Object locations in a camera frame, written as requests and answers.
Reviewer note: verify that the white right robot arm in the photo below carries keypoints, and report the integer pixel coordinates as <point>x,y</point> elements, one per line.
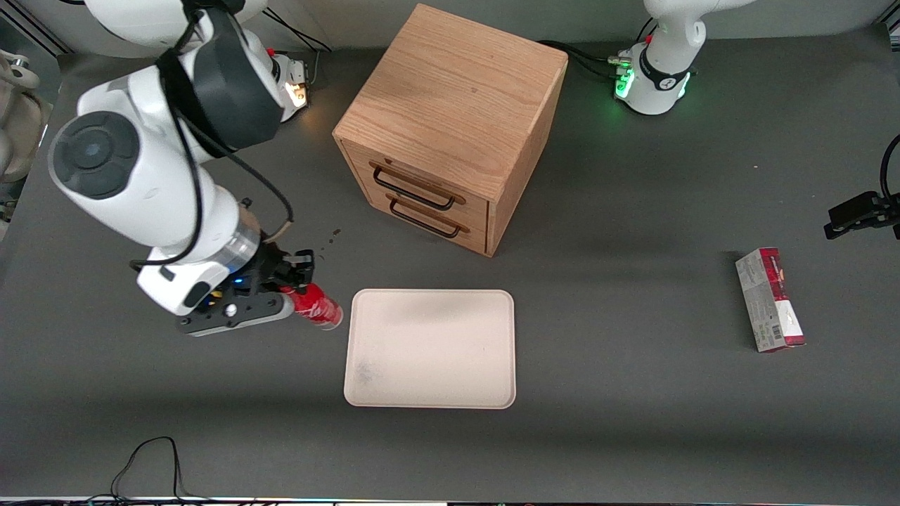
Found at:
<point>140,190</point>

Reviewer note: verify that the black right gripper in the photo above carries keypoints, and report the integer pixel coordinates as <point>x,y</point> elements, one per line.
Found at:
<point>268,266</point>

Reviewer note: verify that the aluminium frame rail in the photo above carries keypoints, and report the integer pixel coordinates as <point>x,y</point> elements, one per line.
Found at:
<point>35,31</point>
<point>891,27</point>

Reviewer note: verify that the wooden drawer cabinet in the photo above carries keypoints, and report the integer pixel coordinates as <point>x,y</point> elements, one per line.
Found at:
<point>450,119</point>

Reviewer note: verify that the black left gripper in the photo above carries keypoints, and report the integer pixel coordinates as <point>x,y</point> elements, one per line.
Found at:
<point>859,213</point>

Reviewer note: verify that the beige rectangular tray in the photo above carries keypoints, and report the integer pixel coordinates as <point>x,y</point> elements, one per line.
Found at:
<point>430,349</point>

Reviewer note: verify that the red coke bottle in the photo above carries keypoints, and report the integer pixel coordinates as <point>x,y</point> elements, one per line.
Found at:
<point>318,308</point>

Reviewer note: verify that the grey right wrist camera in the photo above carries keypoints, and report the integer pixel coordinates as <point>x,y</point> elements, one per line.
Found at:
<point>246,314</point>

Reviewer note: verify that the red and grey carton box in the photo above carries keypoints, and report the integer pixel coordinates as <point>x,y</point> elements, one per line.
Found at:
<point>771,301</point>

